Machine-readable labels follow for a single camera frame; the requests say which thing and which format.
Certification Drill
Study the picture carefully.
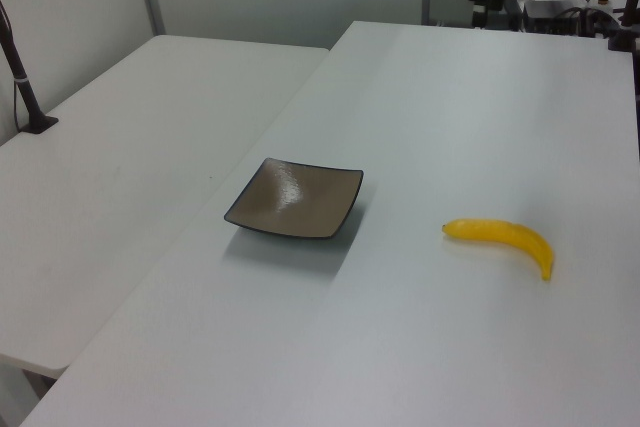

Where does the yellow plastic banana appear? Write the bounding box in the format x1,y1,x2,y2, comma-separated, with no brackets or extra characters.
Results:
441,217,556,282

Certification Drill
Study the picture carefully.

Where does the square brown ceramic plate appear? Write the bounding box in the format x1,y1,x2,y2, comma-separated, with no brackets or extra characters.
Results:
223,157,365,241

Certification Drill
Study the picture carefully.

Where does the black electronics box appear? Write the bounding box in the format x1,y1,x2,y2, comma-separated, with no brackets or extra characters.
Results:
522,0,584,34

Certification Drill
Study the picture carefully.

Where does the black clamp stand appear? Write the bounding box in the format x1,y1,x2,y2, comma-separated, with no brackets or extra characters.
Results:
606,0,640,53

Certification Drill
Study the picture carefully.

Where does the black camera stand pole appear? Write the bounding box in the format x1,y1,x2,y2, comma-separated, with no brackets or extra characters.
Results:
0,0,60,136

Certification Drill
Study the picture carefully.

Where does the thin black stand cable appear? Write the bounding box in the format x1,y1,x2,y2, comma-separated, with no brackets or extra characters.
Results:
12,77,22,132

